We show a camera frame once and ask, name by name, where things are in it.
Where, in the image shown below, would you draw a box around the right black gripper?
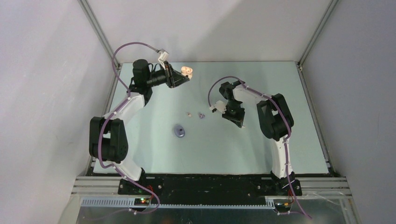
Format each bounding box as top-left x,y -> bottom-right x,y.
222,100 -> 245,127

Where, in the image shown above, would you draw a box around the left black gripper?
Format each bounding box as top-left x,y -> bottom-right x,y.
145,61 -> 189,89

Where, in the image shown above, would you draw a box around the beige earbud charging case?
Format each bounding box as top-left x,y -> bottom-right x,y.
181,66 -> 193,79

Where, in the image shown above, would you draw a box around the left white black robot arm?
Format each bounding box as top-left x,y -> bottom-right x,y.
89,59 -> 193,194

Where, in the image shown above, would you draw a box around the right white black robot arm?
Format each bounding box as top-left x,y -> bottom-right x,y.
211,81 -> 295,195

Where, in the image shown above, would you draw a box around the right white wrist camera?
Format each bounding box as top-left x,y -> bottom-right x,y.
209,100 -> 226,114

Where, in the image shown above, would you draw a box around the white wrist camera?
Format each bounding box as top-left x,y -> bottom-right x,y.
158,49 -> 169,68
209,100 -> 226,114

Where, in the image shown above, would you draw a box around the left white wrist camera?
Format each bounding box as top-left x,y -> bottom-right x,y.
158,49 -> 169,68

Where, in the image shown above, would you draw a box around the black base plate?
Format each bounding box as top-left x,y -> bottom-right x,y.
118,174 -> 302,205

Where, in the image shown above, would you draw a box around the left aluminium corner post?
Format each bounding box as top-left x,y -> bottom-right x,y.
78,0 -> 120,69

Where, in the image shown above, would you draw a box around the aluminium corner post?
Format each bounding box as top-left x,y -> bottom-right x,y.
297,0 -> 339,67
78,0 -> 120,69

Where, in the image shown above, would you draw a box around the right aluminium corner post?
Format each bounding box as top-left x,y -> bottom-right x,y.
297,0 -> 339,67

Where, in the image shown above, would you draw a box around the grey cable duct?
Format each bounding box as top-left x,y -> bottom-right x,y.
81,197 -> 275,210

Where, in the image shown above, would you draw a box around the aluminium frame rail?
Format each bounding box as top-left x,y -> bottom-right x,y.
72,176 -> 352,199

